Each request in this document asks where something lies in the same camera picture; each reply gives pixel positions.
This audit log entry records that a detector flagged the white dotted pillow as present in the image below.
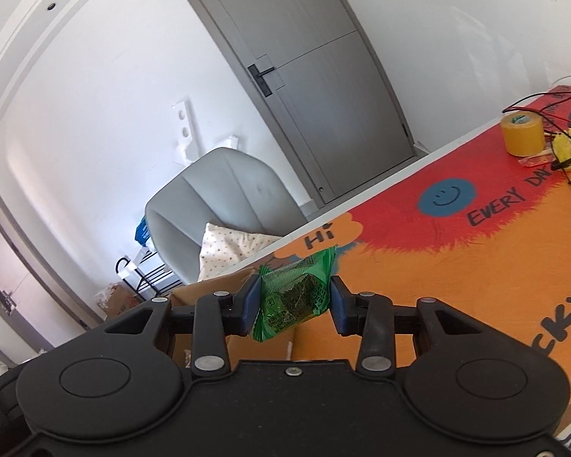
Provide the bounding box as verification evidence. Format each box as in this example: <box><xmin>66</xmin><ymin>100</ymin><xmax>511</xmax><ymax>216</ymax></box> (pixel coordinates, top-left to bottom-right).
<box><xmin>197</xmin><ymin>223</ymin><xmax>284</xmax><ymax>283</ymax></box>

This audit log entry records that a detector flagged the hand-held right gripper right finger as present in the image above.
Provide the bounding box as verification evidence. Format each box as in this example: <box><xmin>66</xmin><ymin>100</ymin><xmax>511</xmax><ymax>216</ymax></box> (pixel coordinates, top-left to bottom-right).
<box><xmin>330</xmin><ymin>276</ymin><xmax>486</xmax><ymax>375</ymax></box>

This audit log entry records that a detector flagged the small brown patterned carton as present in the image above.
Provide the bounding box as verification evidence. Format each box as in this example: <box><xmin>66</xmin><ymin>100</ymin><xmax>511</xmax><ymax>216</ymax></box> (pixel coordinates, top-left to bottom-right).
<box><xmin>95</xmin><ymin>283</ymin><xmax>141</xmax><ymax>320</ymax></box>

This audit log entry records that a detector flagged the colourful printed tablecloth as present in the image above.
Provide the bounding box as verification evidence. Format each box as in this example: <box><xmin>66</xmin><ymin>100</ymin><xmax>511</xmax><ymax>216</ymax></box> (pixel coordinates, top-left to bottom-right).
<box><xmin>262</xmin><ymin>85</ymin><xmax>571</xmax><ymax>457</ymax></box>

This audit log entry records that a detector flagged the grey door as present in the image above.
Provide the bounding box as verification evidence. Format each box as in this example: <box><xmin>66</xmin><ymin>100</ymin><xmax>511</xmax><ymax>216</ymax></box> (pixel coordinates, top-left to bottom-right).
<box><xmin>169</xmin><ymin>0</ymin><xmax>431</xmax><ymax>210</ymax></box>

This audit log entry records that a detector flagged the brown cardboard box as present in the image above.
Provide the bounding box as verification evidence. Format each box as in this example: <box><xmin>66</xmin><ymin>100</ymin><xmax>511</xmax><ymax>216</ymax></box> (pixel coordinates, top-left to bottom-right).
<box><xmin>170</xmin><ymin>267</ymin><xmax>297</xmax><ymax>373</ymax></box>

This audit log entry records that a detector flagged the yellow crumpled wrapper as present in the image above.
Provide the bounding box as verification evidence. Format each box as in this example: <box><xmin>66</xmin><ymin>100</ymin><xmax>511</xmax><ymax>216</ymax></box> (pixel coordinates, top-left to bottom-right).
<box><xmin>552</xmin><ymin>109</ymin><xmax>571</xmax><ymax>172</ymax></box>

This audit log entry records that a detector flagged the black shoe rack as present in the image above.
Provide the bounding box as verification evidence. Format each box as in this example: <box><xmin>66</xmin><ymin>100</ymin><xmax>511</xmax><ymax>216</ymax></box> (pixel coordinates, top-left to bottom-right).
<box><xmin>115</xmin><ymin>248</ymin><xmax>182</xmax><ymax>303</ymax></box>

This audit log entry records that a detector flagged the red clear wrapper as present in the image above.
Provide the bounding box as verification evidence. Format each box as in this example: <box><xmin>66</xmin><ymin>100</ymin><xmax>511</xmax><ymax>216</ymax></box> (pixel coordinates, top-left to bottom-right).
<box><xmin>518</xmin><ymin>150</ymin><xmax>555</xmax><ymax>167</ymax></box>

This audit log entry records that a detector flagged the black door handle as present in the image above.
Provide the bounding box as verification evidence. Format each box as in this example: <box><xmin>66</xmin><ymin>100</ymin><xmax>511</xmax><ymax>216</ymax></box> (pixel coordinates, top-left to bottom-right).
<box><xmin>247</xmin><ymin>63</ymin><xmax>278</xmax><ymax>98</ymax></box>

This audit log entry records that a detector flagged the white foam board with holes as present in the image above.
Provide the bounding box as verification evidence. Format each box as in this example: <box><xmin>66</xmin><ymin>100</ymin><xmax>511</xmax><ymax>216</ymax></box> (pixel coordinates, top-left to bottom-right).
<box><xmin>171</xmin><ymin>99</ymin><xmax>201</xmax><ymax>165</ymax></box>

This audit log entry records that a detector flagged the grey upholstered chair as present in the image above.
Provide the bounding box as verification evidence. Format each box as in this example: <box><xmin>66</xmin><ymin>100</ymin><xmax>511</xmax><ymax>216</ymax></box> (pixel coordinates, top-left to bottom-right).
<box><xmin>145</xmin><ymin>147</ymin><xmax>308</xmax><ymax>286</ymax></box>

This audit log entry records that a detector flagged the dark green snack packet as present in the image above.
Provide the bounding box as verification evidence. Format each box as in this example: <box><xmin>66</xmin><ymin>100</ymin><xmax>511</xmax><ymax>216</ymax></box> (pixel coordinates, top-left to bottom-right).
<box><xmin>250</xmin><ymin>246</ymin><xmax>338</xmax><ymax>342</ymax></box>

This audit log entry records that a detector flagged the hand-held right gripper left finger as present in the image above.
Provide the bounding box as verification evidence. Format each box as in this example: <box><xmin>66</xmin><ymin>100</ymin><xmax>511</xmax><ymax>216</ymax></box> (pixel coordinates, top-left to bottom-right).
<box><xmin>104</xmin><ymin>273</ymin><xmax>262</xmax><ymax>377</ymax></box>

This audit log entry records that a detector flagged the yellow tape roll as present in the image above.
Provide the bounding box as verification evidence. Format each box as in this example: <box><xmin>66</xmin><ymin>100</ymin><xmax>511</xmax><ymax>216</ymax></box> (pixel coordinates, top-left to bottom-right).
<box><xmin>499</xmin><ymin>112</ymin><xmax>545</xmax><ymax>156</ymax></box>

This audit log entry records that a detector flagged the blue plastic bag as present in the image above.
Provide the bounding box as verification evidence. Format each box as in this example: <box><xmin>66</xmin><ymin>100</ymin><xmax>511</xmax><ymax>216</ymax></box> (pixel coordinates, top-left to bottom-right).
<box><xmin>134</xmin><ymin>216</ymin><xmax>153</xmax><ymax>246</ymax></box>

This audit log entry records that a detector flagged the black charging cable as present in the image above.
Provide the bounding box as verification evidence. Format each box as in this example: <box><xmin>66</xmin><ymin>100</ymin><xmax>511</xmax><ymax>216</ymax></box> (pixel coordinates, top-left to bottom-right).
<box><xmin>502</xmin><ymin>86</ymin><xmax>571</xmax><ymax>122</ymax></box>

